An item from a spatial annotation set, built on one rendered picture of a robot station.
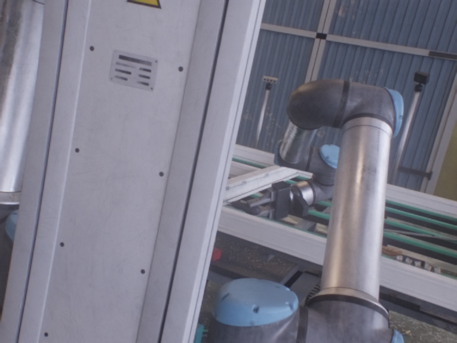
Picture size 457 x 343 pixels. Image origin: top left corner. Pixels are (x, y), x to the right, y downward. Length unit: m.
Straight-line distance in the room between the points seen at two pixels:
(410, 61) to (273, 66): 1.90
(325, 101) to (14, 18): 0.70
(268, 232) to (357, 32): 6.72
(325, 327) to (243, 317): 0.15
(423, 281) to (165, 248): 0.94
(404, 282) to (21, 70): 1.12
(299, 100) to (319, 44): 6.97
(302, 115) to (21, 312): 0.77
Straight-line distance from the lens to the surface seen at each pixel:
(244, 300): 1.01
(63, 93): 0.95
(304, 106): 1.38
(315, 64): 8.31
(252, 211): 1.88
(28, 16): 1.27
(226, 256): 2.40
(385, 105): 1.37
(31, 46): 1.27
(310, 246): 1.69
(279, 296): 1.05
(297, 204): 1.93
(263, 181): 2.56
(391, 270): 1.66
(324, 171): 1.93
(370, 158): 1.26
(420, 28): 8.20
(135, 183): 0.90
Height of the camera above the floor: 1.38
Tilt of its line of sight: 12 degrees down
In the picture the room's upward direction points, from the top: 12 degrees clockwise
